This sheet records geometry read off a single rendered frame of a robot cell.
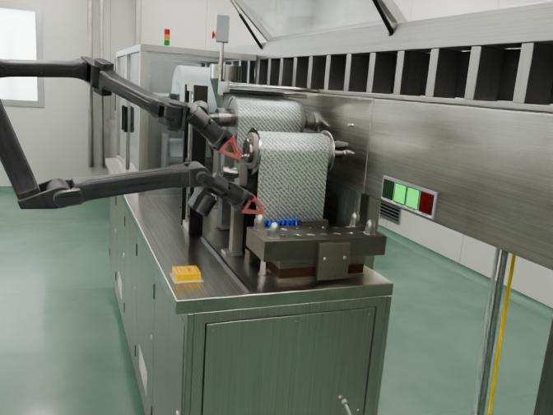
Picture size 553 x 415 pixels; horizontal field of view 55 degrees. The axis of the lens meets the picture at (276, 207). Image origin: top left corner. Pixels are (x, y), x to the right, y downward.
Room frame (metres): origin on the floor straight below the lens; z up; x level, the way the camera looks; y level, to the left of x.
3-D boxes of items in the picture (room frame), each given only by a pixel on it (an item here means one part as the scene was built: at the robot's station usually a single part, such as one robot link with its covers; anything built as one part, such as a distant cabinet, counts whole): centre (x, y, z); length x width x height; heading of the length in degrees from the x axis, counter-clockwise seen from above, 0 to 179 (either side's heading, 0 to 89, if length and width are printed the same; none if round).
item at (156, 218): (2.58, 0.41, 0.88); 2.52 x 0.66 x 0.04; 22
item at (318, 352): (2.59, 0.39, 0.43); 2.52 x 0.64 x 0.86; 22
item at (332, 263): (1.51, -0.18, 0.96); 0.10 x 0.03 x 0.11; 112
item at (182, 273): (1.46, 0.24, 0.91); 0.07 x 0.07 x 0.02; 22
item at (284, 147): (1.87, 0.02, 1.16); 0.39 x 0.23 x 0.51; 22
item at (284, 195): (1.69, -0.05, 1.11); 0.23 x 0.01 x 0.18; 112
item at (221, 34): (2.22, 0.27, 1.66); 0.07 x 0.07 x 0.10; 7
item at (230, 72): (2.41, 0.26, 1.50); 0.14 x 0.14 x 0.06
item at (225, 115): (1.92, 0.20, 1.33); 0.06 x 0.06 x 0.06; 22
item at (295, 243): (1.59, -0.13, 1.00); 0.40 x 0.16 x 0.06; 112
